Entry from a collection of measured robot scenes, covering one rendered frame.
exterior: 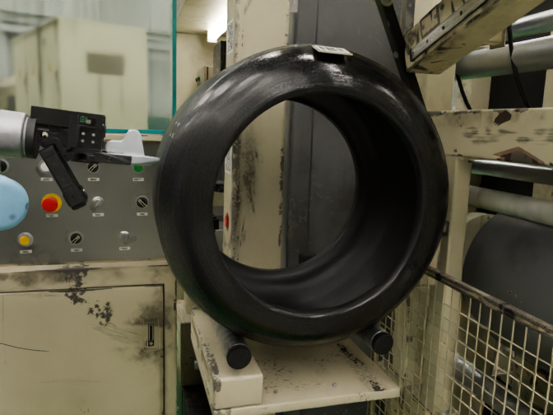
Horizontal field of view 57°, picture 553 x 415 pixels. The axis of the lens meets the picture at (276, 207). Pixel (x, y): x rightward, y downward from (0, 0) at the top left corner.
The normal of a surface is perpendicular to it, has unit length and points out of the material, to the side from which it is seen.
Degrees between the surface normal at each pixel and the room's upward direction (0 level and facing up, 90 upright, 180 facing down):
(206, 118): 64
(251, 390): 90
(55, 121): 91
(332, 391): 0
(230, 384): 90
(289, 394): 0
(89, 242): 90
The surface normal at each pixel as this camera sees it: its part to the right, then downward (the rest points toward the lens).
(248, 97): 0.17, 0.01
